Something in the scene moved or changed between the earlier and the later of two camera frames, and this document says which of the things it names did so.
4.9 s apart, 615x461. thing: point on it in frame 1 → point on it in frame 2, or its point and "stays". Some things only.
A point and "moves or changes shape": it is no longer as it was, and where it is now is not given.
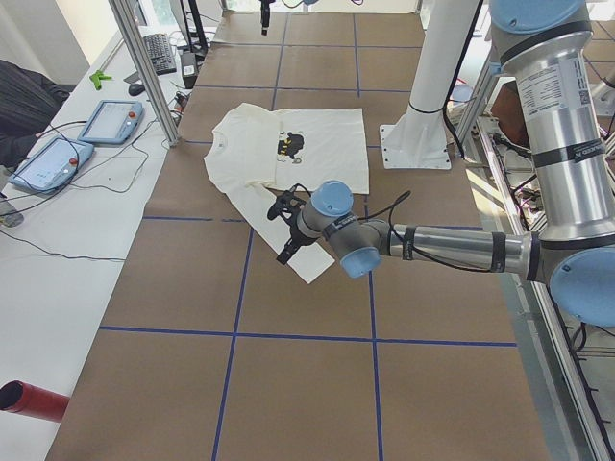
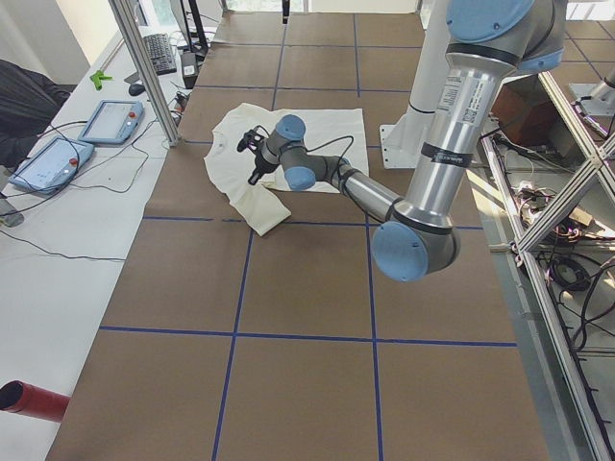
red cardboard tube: [19, 397] stays
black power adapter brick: [188, 68] stays
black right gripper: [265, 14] → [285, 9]
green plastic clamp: [96, 79] stays
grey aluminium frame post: [146, 66] stays
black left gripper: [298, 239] → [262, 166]
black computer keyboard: [160, 53] stays
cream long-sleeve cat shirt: [256, 153] moves or changes shape
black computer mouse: [135, 88] stays
